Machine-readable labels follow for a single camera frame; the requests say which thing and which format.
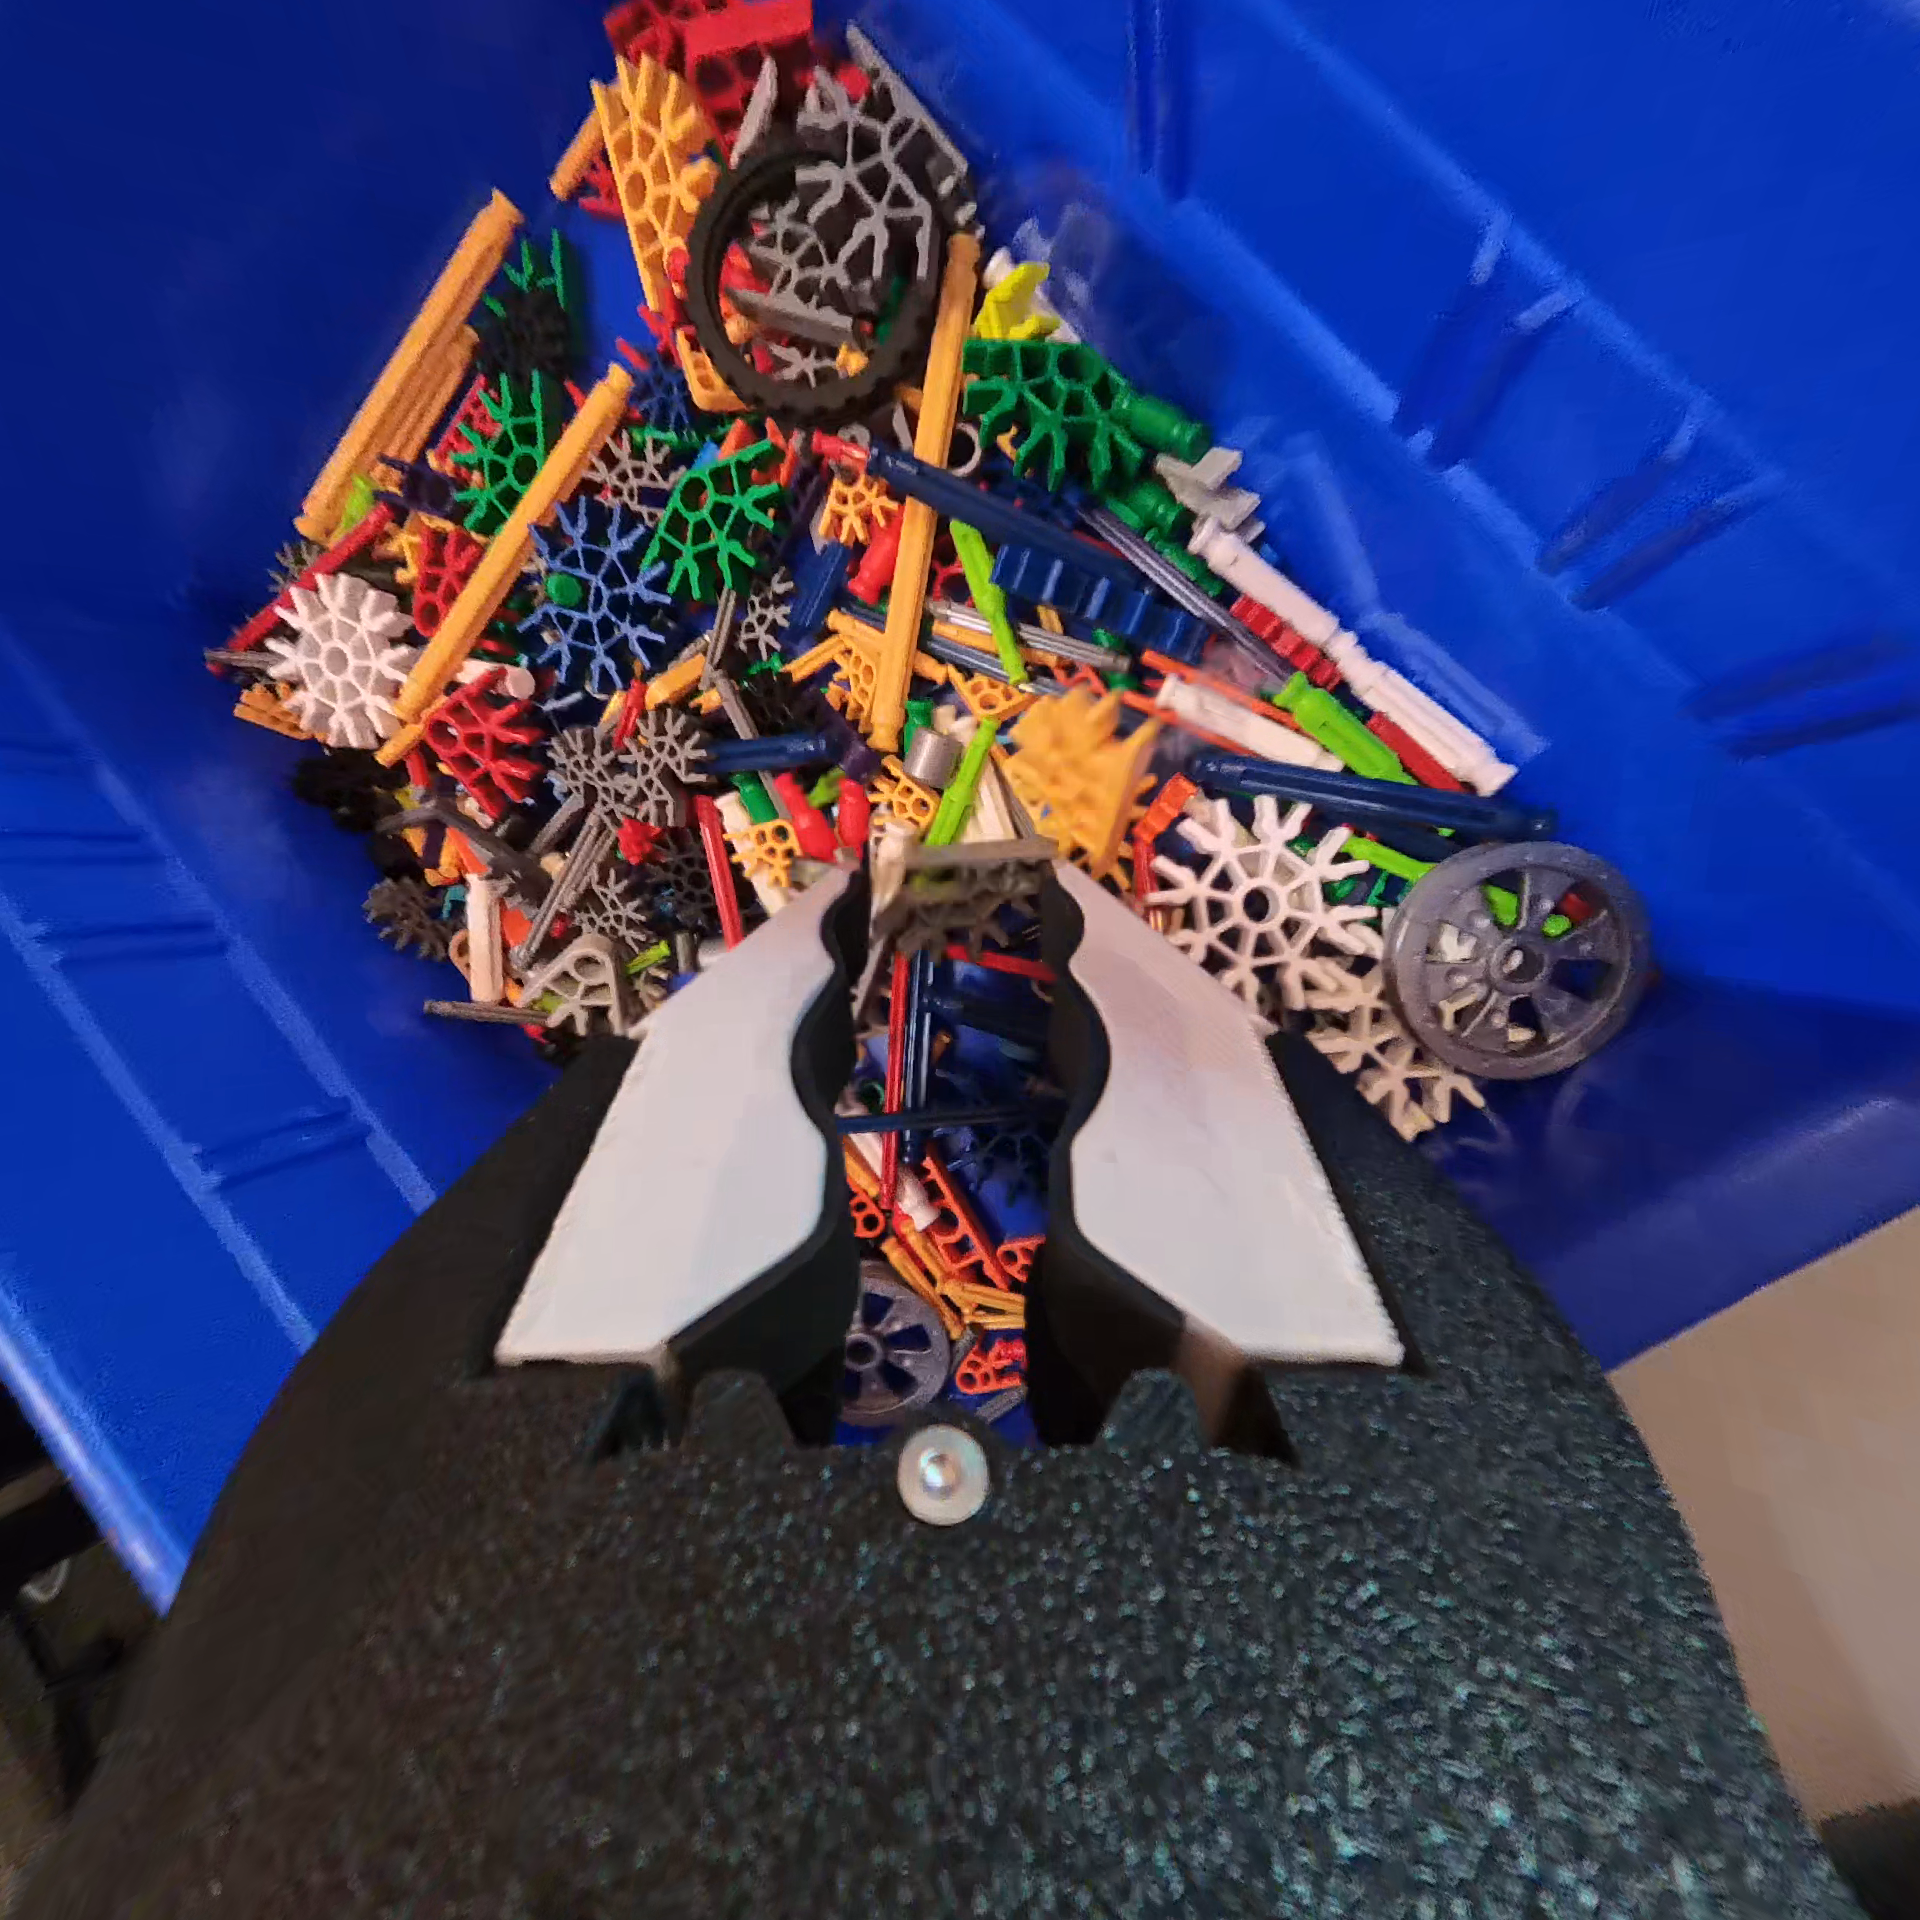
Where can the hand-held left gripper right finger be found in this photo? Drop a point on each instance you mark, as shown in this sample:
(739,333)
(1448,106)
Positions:
(1215,1185)

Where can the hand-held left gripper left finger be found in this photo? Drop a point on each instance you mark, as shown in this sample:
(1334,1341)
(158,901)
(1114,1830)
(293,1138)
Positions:
(692,1170)

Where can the grey snowflake connector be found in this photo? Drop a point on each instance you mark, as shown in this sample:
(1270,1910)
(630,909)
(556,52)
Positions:
(960,897)

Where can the pile of colourful toy pieces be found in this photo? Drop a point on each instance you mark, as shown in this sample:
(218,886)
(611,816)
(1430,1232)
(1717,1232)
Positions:
(599,598)

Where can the blue plastic parts bin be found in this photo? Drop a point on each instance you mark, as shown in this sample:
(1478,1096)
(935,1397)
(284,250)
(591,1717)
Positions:
(1500,224)

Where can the grey plastic toy wheel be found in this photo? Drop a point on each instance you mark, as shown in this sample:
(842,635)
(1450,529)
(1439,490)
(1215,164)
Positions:
(892,1380)
(1411,960)

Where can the black rubber toy tire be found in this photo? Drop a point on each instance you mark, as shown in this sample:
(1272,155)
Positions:
(714,284)

